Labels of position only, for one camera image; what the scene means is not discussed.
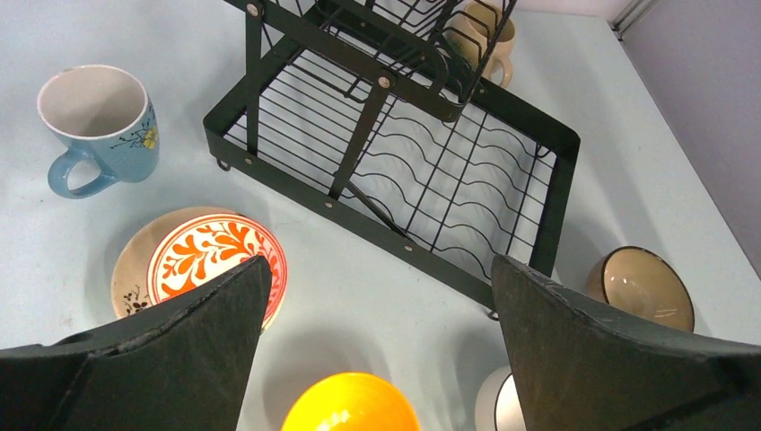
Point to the white two-handled soup bowl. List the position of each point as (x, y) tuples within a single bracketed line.
[(497, 404)]

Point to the yellow orange bowl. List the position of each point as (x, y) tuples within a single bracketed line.
[(352, 401)]

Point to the blue floral mug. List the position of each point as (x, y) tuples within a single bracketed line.
[(105, 118)]

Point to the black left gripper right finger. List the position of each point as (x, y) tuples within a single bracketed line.
[(580, 364)]

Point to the black wire dish rack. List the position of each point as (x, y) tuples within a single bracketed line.
[(362, 112)]

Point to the beige saucer plate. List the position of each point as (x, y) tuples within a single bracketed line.
[(129, 294)]

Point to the beige ceramic mug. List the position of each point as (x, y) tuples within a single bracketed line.
[(478, 34)]

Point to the orange patterned white bowl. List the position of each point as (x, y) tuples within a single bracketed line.
[(206, 246)]

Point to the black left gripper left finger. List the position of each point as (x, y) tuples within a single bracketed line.
[(179, 365)]

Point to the tan bowl with dark rim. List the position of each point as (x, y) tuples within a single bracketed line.
[(640, 282)]

